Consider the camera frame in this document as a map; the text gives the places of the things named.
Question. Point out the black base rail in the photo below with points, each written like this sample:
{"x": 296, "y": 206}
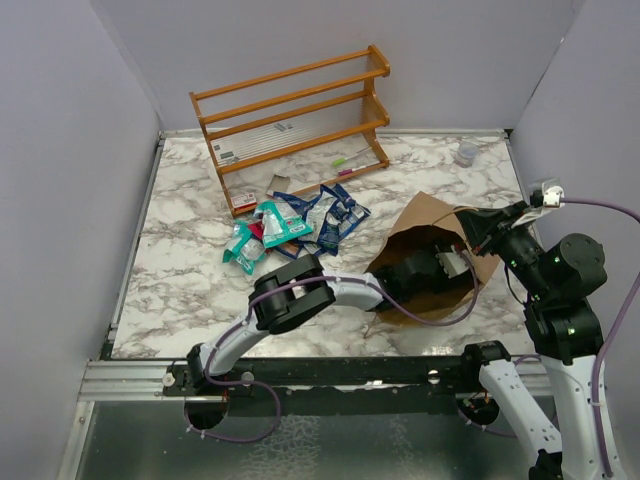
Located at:
{"x": 320, "y": 386}

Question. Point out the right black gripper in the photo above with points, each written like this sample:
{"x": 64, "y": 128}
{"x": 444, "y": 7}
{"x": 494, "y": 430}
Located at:
{"x": 486, "y": 229}

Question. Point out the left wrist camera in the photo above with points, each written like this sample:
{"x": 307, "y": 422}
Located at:
{"x": 452, "y": 261}

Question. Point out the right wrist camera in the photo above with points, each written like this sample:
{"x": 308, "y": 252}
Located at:
{"x": 545, "y": 196}

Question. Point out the green snack packet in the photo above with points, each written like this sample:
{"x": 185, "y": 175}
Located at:
{"x": 280, "y": 222}

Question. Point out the purple capped marker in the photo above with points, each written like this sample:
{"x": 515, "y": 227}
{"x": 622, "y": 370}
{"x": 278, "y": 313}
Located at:
{"x": 350, "y": 171}

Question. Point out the small clear plastic jar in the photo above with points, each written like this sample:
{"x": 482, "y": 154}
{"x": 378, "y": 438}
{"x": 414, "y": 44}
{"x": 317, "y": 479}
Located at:
{"x": 466, "y": 154}

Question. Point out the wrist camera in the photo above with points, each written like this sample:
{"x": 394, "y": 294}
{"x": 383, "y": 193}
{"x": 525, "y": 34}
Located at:
{"x": 452, "y": 261}
{"x": 545, "y": 196}

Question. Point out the red white staple box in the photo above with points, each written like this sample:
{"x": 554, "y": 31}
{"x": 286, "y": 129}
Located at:
{"x": 244, "y": 201}

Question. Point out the blue Burts chips bag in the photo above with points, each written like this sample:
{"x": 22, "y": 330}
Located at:
{"x": 292, "y": 248}

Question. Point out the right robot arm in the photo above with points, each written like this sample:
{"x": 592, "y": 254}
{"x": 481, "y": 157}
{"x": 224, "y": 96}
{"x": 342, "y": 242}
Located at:
{"x": 567, "y": 337}

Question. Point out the teal snack packet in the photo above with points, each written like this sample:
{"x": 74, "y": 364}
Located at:
{"x": 244, "y": 248}

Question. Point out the wooden three-tier rack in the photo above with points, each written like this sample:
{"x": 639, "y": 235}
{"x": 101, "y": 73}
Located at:
{"x": 346, "y": 104}

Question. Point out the red snack packet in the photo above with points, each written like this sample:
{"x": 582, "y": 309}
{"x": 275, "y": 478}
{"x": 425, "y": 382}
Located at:
{"x": 256, "y": 229}

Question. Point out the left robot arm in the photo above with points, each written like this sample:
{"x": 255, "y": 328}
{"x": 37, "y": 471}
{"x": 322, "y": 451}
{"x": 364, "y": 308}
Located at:
{"x": 289, "y": 296}

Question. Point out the brown paper bag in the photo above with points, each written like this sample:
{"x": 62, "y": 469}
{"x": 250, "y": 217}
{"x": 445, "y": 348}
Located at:
{"x": 426, "y": 265}

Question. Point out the green capped marker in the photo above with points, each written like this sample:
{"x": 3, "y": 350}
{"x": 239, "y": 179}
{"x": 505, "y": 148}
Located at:
{"x": 340, "y": 161}

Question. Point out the blue white snack bag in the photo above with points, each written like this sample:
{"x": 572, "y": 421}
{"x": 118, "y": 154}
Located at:
{"x": 332, "y": 215}

